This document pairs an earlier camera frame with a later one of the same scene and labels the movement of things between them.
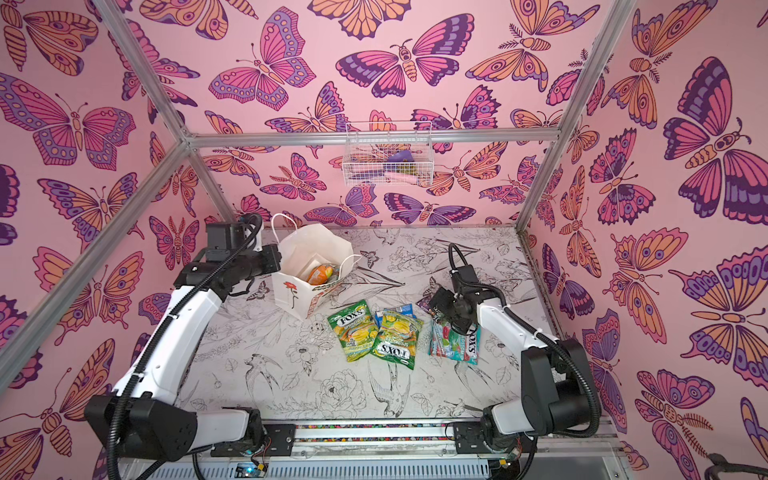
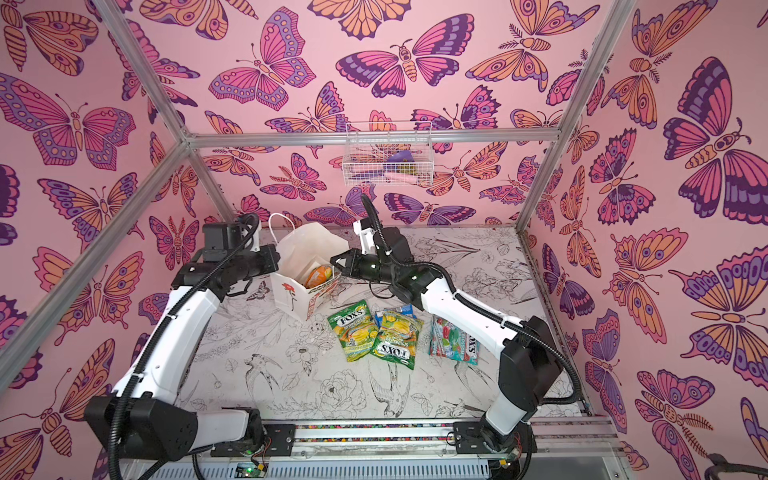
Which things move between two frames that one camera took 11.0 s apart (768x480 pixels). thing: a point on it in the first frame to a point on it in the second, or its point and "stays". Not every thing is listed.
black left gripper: (270, 260) stays
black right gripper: (444, 306) to (351, 264)
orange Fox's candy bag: (321, 274) stays
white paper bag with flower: (312, 259) stays
